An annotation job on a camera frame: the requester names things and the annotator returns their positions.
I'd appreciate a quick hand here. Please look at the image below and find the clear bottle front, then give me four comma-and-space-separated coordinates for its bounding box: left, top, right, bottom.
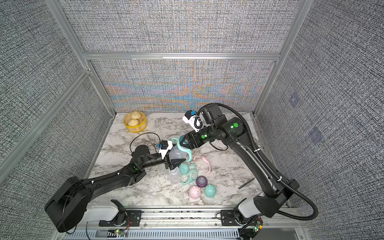
168, 167, 182, 184

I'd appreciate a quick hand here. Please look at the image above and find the aluminium front rail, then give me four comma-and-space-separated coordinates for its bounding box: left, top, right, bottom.
55, 206, 307, 232

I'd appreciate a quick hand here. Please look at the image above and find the yellow steamer basket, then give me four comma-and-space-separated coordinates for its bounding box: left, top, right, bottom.
123, 111, 148, 133

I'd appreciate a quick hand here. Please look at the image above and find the mint bottle cap middle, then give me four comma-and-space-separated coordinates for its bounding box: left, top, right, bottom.
179, 163, 190, 176

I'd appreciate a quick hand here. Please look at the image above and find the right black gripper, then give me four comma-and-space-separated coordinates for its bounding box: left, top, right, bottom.
181, 126, 221, 151

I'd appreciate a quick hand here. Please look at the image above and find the mint bottle handle ring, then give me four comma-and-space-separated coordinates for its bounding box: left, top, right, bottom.
170, 135, 195, 163

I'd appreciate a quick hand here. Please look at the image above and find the mint bottle cap front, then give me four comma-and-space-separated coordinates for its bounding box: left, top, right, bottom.
204, 184, 217, 199

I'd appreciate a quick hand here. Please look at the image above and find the purple nipple collar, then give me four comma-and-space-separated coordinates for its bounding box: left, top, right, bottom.
196, 176, 208, 188

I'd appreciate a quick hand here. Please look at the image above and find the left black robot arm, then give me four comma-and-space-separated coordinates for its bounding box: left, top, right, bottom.
45, 145, 186, 234

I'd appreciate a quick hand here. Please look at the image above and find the pink bottle cap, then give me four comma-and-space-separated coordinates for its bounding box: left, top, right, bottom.
188, 186, 202, 200

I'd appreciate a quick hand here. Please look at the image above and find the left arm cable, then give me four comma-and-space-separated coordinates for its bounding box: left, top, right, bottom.
129, 131, 161, 155

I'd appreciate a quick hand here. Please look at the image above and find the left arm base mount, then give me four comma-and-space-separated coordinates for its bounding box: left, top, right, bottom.
99, 210, 142, 227

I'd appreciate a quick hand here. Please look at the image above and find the lower beige bun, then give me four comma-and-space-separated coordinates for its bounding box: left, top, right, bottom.
128, 119, 140, 127

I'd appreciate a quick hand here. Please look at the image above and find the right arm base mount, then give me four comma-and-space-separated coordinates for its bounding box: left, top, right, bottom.
220, 210, 250, 227

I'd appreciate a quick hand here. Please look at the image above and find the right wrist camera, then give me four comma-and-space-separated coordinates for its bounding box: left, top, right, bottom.
182, 110, 203, 133

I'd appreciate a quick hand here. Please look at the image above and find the clear baby bottle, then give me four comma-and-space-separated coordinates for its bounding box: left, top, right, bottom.
169, 141, 189, 160

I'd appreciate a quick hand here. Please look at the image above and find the pink bottle handle ring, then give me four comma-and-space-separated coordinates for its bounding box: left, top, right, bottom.
193, 154, 212, 174

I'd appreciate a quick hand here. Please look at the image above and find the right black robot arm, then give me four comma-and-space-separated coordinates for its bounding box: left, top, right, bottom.
181, 118, 302, 221

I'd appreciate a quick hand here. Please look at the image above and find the mint bottle cap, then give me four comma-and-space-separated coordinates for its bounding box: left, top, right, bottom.
204, 184, 217, 199
179, 163, 190, 176

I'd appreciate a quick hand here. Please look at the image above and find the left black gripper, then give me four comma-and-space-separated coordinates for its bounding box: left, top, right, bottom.
141, 143, 185, 171

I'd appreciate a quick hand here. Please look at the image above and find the beige bun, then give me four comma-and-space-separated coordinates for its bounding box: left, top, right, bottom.
128, 119, 140, 127
130, 111, 142, 120

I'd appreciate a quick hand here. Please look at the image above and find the upper beige bun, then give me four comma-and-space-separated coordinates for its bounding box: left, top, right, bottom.
130, 111, 142, 120

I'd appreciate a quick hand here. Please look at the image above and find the mint handle ring front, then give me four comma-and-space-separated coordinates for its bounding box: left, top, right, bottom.
180, 163, 199, 186

